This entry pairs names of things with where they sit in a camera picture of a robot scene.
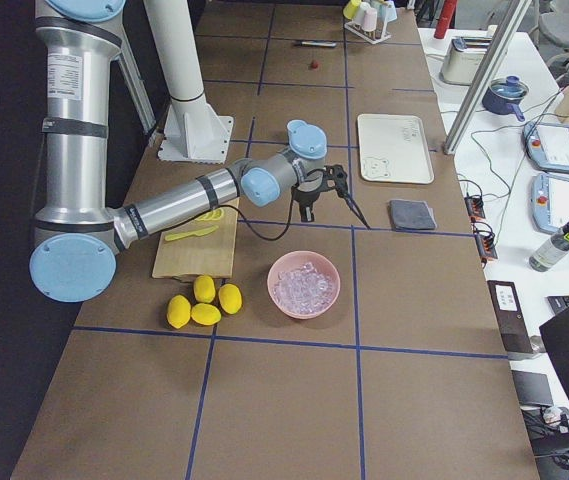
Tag teach pendant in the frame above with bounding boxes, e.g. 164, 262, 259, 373
523, 121, 569, 174
531, 173, 569, 234

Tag aluminium frame post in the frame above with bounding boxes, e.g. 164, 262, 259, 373
443, 0, 532, 155

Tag cream bear tray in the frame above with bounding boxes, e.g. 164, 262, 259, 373
357, 114, 434, 185

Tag far teach pendant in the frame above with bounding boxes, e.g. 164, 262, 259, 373
523, 121, 569, 174

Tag red bottle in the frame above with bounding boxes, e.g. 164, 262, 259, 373
433, 0, 458, 39

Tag yellow lemon back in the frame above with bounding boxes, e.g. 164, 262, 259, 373
193, 275, 216, 304

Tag orange connector block far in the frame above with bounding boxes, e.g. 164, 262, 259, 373
464, 195, 485, 222

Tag clear water bottle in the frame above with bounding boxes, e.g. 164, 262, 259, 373
528, 221, 569, 272

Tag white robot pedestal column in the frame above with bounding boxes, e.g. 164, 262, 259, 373
144, 0, 234, 164

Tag yellow lemon right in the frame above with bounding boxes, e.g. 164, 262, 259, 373
218, 283, 243, 315

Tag blue saucepan with lid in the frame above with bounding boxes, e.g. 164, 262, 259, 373
482, 75, 529, 122

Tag yellow plastic knife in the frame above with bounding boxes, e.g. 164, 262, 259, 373
164, 225, 219, 242

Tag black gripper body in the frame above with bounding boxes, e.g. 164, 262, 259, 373
291, 181, 322, 208

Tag iridescent metal muddler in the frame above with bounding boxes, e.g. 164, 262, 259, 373
293, 40, 337, 49

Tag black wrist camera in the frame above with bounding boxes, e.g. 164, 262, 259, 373
324, 165, 348, 192

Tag white wire cup rack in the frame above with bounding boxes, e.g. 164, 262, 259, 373
344, 21, 392, 45

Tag black box with label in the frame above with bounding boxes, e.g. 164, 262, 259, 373
487, 280, 537, 361

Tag yellow lemon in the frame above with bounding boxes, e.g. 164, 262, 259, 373
166, 294, 192, 329
193, 275, 216, 304
191, 303, 222, 326
218, 283, 243, 315

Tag yellow lemon far left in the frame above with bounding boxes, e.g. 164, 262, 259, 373
166, 294, 192, 329

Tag lemon slices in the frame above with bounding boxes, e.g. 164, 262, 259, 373
196, 208, 224, 222

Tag orange connector block near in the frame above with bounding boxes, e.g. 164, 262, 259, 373
472, 221, 498, 267

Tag orange connector block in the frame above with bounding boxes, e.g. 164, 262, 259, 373
472, 221, 498, 267
464, 195, 485, 222

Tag pink cup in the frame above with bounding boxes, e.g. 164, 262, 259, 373
354, 8, 378, 33

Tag wooden cutting board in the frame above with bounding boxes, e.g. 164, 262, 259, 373
152, 200, 239, 281

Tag near teach pendant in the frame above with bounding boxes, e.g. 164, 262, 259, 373
531, 173, 569, 234

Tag yellow cup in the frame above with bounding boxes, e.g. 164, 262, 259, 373
342, 0, 361, 20

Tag light blue plastic cup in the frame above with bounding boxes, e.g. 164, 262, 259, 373
286, 119, 306, 135

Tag yellow lemon front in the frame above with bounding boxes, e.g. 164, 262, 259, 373
191, 303, 222, 326

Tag cream toaster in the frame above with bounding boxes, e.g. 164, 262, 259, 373
440, 36, 491, 86

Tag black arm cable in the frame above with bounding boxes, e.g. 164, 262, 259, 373
213, 169, 371, 242

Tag grey folded cloth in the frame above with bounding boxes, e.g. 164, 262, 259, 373
389, 199, 437, 230

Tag pink bowl of ice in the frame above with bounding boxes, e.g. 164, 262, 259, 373
267, 251, 341, 320

